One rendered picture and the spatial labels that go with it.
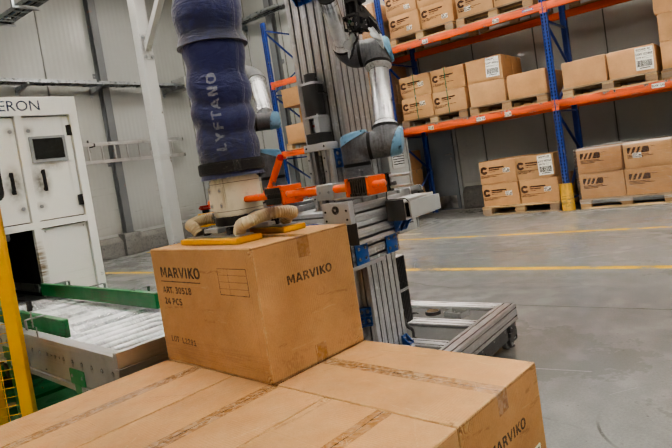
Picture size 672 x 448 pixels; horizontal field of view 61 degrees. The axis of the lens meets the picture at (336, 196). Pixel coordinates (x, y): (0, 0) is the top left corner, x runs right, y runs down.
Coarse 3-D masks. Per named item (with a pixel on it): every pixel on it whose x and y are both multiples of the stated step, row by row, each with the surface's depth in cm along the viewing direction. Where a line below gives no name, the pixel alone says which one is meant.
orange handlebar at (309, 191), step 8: (344, 184) 155; (376, 184) 147; (384, 184) 149; (288, 192) 171; (296, 192) 168; (304, 192) 166; (312, 192) 163; (336, 192) 157; (248, 200) 185; (256, 200) 183
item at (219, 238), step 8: (232, 232) 182; (248, 232) 181; (184, 240) 195; (192, 240) 191; (200, 240) 188; (208, 240) 184; (216, 240) 181; (224, 240) 178; (232, 240) 175; (240, 240) 174; (248, 240) 176
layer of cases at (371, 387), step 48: (144, 384) 180; (192, 384) 173; (240, 384) 166; (288, 384) 161; (336, 384) 155; (384, 384) 150; (432, 384) 145; (480, 384) 141; (528, 384) 146; (0, 432) 158; (48, 432) 153; (96, 432) 148; (144, 432) 143; (192, 432) 139; (240, 432) 135; (288, 432) 131; (336, 432) 127; (384, 432) 124; (432, 432) 120; (480, 432) 127; (528, 432) 144
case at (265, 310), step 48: (288, 240) 170; (336, 240) 184; (192, 288) 185; (240, 288) 166; (288, 288) 168; (336, 288) 182; (192, 336) 189; (240, 336) 170; (288, 336) 167; (336, 336) 181
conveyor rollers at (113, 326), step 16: (32, 304) 372; (48, 304) 363; (64, 304) 353; (80, 304) 343; (96, 304) 333; (112, 304) 329; (80, 320) 298; (96, 320) 287; (112, 320) 283; (128, 320) 279; (144, 320) 276; (160, 320) 264; (80, 336) 262; (96, 336) 258; (112, 336) 248; (128, 336) 243; (144, 336) 239
